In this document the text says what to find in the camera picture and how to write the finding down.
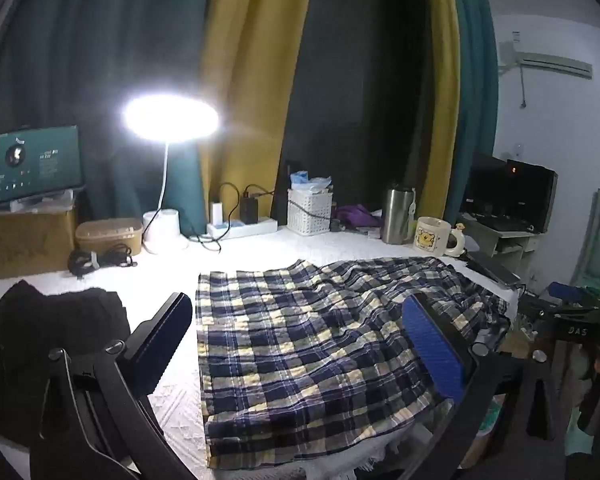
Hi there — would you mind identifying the black upright post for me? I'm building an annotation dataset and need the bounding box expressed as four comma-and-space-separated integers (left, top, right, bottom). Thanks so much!
275, 160, 289, 226

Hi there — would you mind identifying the grey cabinet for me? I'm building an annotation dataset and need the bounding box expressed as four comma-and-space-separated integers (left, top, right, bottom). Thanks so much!
461, 212, 541, 261

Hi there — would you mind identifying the beige lidded container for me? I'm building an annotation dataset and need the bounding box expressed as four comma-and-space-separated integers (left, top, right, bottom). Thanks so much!
74, 217, 144, 261

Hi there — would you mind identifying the teal curtain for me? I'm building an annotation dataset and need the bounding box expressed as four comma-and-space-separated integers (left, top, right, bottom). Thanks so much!
0, 0, 215, 241
447, 0, 498, 211

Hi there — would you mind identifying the purple cloth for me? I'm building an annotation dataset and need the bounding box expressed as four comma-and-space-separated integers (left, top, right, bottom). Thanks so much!
334, 203, 382, 228

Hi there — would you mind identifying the white desk lamp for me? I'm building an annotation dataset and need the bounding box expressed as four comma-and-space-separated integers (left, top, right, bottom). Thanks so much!
122, 91, 221, 256

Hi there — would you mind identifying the grey hanging garment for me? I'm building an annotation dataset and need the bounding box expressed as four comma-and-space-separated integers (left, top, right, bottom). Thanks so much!
570, 175, 600, 286

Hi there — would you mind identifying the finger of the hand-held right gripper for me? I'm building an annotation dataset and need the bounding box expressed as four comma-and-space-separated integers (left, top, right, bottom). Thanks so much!
520, 281, 600, 328

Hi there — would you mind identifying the brown cardboard box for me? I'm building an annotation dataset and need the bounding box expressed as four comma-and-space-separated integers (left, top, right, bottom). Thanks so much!
0, 205, 78, 281

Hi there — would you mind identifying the stainless steel tumbler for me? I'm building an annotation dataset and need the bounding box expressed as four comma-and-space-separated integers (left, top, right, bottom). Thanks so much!
381, 186, 417, 246

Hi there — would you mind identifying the black monitor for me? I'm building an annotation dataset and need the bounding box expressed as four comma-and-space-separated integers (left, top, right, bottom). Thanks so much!
460, 152, 558, 234

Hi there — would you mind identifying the white power strip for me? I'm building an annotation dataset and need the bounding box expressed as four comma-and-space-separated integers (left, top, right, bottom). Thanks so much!
206, 216, 279, 240

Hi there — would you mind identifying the white perforated basket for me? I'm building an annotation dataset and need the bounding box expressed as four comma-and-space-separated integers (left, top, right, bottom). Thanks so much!
286, 187, 335, 236

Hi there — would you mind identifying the black charger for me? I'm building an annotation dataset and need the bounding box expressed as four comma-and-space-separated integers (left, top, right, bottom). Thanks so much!
239, 194, 261, 223

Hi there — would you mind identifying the tablet with teal screen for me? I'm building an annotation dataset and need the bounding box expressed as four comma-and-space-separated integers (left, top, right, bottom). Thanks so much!
0, 125, 85, 206

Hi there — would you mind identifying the cream mug with bear print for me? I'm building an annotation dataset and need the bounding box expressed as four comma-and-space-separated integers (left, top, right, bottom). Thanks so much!
412, 216, 467, 257

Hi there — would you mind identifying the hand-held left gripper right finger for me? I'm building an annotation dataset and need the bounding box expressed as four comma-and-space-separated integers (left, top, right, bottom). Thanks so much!
395, 292, 556, 480

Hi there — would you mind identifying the yellow curtain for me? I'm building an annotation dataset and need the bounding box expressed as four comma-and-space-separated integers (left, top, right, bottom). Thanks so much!
410, 0, 462, 221
195, 0, 318, 226

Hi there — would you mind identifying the white air conditioner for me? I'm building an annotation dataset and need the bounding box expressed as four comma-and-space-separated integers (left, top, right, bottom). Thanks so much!
497, 40, 594, 80

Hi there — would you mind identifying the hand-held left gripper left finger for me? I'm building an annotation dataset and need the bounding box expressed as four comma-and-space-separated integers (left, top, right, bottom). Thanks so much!
30, 291, 195, 480

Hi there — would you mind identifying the black flat case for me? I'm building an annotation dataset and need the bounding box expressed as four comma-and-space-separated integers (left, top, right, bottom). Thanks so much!
464, 251, 522, 287

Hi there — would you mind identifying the black cloth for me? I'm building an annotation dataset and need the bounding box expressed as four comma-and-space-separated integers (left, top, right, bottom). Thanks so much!
0, 280, 130, 361

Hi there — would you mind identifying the white textured tablecloth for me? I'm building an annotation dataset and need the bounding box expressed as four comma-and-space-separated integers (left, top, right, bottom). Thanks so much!
0, 222, 521, 480

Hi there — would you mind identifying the black coiled cable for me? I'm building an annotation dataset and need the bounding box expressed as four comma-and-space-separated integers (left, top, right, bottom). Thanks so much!
67, 244, 136, 280

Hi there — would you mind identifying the clear blue plastic bag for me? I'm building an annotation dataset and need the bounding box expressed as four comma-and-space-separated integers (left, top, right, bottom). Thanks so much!
290, 170, 333, 195

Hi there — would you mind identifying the plaid shirt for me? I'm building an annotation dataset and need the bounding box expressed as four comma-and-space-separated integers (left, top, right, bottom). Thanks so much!
195, 256, 512, 471

